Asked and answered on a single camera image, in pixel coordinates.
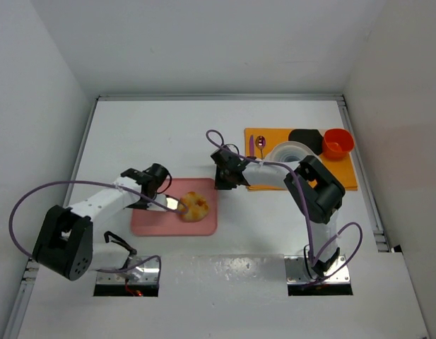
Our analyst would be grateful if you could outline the aluminium table frame rail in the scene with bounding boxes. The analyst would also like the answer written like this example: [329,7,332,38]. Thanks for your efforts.
[6,95,395,338]

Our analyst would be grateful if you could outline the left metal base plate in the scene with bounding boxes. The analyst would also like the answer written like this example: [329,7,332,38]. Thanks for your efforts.
[95,256,160,286]

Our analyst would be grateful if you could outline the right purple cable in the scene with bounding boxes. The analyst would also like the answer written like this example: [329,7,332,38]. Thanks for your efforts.
[206,129,364,287]

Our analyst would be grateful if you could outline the orange cloth placemat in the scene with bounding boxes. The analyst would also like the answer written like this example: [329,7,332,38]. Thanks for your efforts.
[244,128,358,191]

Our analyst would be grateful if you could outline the white ribbed plate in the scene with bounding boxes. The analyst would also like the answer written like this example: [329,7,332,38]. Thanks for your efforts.
[265,141,321,162]

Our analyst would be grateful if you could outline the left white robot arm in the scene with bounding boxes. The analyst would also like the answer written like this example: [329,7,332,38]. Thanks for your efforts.
[32,163,170,281]

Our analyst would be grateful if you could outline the round golden bread bun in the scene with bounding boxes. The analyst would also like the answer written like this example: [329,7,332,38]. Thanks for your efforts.
[178,191,210,222]

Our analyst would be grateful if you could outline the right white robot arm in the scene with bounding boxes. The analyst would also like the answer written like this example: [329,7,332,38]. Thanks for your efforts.
[211,146,346,278]

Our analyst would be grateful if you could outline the pink plastic tray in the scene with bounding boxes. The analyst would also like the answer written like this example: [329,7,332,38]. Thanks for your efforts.
[130,178,218,237]

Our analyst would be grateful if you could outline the purple cable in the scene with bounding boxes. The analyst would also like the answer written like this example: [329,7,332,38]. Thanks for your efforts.
[8,179,189,275]
[206,129,364,287]

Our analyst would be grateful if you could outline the iridescent purple spoon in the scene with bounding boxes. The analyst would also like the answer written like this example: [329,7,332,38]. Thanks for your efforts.
[255,135,266,160]

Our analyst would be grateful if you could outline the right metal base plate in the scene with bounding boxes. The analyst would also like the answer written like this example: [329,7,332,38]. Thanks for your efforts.
[284,256,350,285]

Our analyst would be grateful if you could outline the iridescent purple table knife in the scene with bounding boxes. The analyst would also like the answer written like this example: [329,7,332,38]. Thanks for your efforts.
[249,135,255,157]

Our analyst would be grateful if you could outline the metal spatula with wooden handle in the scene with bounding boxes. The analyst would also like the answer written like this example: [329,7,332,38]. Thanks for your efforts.
[147,194,183,214]

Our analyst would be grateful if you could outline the metal base plate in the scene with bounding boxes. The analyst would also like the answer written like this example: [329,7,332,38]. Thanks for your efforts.
[95,256,160,286]
[284,256,350,285]

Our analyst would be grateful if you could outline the orange plastic cup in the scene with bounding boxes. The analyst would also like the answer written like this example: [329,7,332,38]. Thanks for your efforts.
[322,129,355,160]

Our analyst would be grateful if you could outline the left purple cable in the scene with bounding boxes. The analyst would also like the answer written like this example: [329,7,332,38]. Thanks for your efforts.
[8,179,189,275]

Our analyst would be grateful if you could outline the black hexagonal coaster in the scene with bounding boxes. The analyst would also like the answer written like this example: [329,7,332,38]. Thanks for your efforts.
[288,129,324,155]

